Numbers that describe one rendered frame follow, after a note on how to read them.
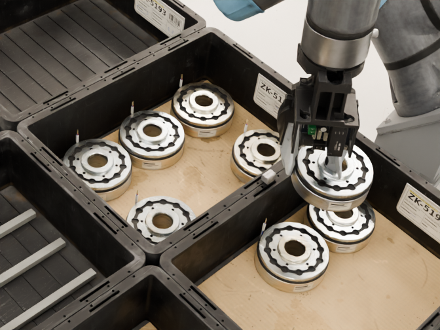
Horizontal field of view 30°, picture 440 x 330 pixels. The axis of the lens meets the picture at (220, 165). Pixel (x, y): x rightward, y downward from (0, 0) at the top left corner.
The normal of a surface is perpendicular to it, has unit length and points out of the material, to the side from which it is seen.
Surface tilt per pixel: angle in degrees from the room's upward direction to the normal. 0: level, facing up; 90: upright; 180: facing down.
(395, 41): 79
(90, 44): 0
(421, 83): 59
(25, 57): 0
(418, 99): 69
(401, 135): 90
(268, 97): 90
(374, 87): 0
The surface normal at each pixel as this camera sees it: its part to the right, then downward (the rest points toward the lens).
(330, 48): -0.36, 0.65
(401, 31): -0.22, 0.45
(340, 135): -0.06, 0.71
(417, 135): -0.60, 0.53
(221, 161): 0.13, -0.68
